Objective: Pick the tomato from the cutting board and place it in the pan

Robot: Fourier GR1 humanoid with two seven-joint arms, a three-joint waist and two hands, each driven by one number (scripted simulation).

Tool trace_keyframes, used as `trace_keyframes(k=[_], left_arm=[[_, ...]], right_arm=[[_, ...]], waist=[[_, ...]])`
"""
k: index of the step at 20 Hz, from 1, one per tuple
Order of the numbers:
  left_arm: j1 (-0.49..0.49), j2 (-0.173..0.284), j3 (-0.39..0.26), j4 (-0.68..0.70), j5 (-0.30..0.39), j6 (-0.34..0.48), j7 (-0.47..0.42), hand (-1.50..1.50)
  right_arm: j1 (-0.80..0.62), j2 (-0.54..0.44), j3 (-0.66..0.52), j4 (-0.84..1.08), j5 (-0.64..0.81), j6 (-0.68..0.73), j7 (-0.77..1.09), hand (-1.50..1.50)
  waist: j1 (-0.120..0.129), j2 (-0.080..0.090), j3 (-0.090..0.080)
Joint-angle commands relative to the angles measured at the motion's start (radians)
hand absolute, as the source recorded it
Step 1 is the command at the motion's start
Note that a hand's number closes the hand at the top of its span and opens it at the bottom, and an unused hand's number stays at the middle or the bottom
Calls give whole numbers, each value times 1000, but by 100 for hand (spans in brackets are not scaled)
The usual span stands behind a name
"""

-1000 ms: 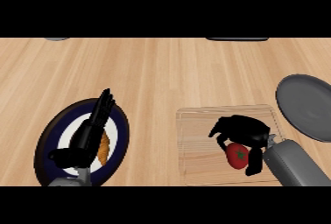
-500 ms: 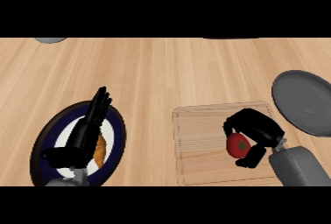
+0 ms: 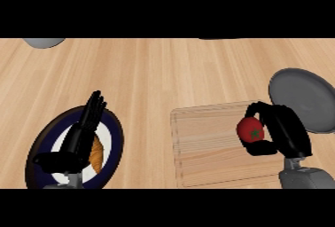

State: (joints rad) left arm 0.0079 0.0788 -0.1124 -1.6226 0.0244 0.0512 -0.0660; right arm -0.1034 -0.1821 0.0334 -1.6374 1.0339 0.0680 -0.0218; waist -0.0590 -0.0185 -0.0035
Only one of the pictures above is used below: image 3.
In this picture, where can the pale wooden cutting board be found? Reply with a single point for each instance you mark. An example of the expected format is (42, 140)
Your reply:
(210, 147)

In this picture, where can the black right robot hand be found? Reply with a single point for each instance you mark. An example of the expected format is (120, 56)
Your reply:
(286, 133)

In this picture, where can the orange food piece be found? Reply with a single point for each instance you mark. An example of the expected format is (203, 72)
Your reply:
(97, 153)

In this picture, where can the navy and white plate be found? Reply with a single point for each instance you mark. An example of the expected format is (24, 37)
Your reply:
(48, 139)

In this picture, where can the grey round object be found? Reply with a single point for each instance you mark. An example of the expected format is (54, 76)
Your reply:
(44, 42)

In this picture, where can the red tomato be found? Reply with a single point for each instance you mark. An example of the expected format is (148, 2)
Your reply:
(250, 130)

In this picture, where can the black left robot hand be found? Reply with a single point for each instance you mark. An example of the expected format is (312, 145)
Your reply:
(81, 136)

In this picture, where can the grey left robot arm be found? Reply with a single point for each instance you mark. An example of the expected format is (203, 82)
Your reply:
(66, 181)

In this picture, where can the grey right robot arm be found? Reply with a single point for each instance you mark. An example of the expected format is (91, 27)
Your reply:
(306, 174)

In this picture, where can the grey pan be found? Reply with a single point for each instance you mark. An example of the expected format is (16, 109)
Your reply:
(306, 97)

